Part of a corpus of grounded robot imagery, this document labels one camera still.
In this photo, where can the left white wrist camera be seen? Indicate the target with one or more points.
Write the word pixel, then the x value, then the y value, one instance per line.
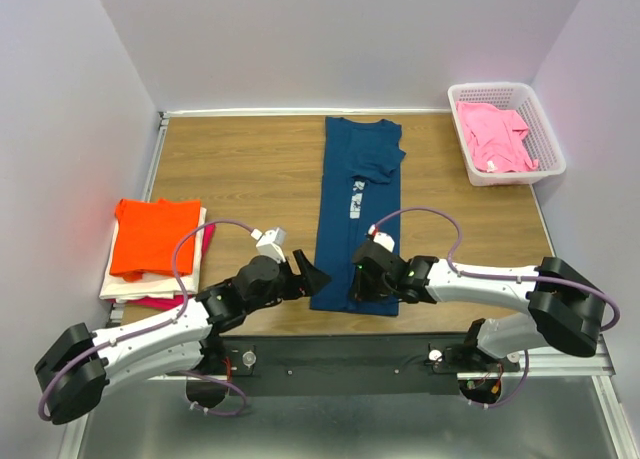
pixel 270 242

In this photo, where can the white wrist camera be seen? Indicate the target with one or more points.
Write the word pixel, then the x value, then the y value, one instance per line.
pixel 381 238
pixel 270 242

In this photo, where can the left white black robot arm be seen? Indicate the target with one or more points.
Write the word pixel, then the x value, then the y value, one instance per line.
pixel 82 366

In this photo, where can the orange folded t-shirt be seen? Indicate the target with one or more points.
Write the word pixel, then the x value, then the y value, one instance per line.
pixel 150 238

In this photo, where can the magenta folded t-shirt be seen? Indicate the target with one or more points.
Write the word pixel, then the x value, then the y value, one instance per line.
pixel 169 303

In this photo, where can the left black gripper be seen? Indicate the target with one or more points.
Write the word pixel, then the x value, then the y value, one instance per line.
pixel 309 282

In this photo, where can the white plastic laundry basket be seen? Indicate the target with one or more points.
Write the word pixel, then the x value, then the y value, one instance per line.
pixel 541 142

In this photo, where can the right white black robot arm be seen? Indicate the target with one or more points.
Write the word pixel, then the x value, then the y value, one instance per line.
pixel 551 304

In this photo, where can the black mounting base plate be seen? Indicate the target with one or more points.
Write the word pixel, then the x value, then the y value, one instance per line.
pixel 340 365

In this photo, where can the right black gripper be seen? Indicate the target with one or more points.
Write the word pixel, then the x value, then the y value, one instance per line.
pixel 359 291

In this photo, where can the aluminium extrusion rail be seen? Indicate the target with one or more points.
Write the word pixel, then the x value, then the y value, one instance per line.
pixel 548 362

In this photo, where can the pink t-shirt in basket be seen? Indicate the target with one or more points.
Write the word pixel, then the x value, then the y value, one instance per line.
pixel 495 138

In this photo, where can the navy blue printed t-shirt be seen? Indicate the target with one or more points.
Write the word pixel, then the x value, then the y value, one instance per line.
pixel 361 184

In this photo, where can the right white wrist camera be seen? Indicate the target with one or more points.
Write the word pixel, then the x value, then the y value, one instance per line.
pixel 381 238

